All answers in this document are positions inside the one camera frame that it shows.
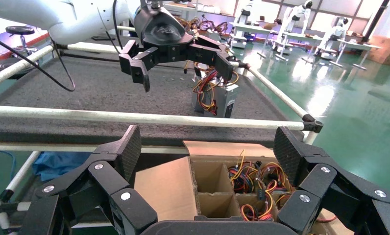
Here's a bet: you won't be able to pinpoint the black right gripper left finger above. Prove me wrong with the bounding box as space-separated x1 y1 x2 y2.
18 124 158 235

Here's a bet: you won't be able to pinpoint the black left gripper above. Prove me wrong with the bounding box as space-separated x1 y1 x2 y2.
119 6 235 93

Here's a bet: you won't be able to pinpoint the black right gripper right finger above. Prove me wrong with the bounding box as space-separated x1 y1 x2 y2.
272 126 390 235

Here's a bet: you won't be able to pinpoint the brown cardboard divider box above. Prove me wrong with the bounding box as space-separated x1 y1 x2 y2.
134 140 355 235

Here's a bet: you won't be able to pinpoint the blue cloth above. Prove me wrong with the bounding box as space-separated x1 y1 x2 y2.
32 151 92 182

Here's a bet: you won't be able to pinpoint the white workshop table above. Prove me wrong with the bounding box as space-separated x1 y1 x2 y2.
329 39 382 71
164 1 236 20
229 22 280 59
279 31 324 64

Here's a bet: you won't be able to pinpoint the black pipe corner joint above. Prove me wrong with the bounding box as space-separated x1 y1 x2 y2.
301 114 324 134

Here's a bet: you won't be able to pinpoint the white humanoid robot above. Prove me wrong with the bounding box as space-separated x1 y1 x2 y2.
234 0 259 49
272 0 314 62
315 17 350 61

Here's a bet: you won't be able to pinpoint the stacked cardboard boxes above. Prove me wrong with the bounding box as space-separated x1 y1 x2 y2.
365 35 390 67

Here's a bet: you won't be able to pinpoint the black round stool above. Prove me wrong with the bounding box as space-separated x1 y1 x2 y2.
0 25 37 80

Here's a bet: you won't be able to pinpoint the black pillar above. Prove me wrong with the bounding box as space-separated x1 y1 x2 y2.
362 0 390 43

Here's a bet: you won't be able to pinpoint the pile of coloured cables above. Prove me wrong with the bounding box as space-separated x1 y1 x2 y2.
178 16 230 38

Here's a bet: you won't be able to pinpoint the white pipe rail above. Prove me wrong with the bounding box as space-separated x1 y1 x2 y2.
57 42 247 70
244 63 313 120
0 45 54 92
0 105 308 131
0 144 189 155
0 150 41 202

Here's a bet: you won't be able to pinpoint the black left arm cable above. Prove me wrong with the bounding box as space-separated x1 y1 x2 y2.
0 32 76 93

